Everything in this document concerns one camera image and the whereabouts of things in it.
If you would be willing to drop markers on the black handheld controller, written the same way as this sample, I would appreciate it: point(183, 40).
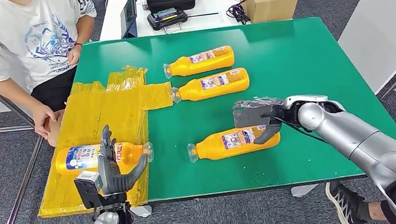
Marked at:
point(167, 18)

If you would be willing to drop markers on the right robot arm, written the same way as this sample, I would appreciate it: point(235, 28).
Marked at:
point(354, 138)

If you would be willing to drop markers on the yellow plastic sheet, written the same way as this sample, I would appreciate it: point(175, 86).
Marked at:
point(108, 110)

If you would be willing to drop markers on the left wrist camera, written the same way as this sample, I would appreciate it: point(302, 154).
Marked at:
point(89, 187)

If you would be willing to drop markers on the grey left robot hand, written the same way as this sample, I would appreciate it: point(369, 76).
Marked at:
point(112, 177)

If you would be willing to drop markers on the person's left forearm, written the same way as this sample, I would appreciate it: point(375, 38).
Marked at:
point(86, 28)

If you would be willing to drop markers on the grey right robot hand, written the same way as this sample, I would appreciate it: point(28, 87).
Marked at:
point(254, 116)

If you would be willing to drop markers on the orange detergent bottle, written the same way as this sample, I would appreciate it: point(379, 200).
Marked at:
point(210, 151)
point(183, 67)
point(76, 160)
point(195, 91)

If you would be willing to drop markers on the person's right forearm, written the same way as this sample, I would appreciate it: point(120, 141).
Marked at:
point(9, 95)

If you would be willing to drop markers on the white table foot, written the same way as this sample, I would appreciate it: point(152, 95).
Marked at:
point(141, 211)
point(305, 190)

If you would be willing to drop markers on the dark tablet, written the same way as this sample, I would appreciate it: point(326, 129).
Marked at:
point(128, 14)

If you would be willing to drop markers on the person's left hand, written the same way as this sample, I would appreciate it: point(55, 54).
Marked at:
point(75, 55)

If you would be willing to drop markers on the person's right hand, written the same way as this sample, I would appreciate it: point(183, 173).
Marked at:
point(43, 113)

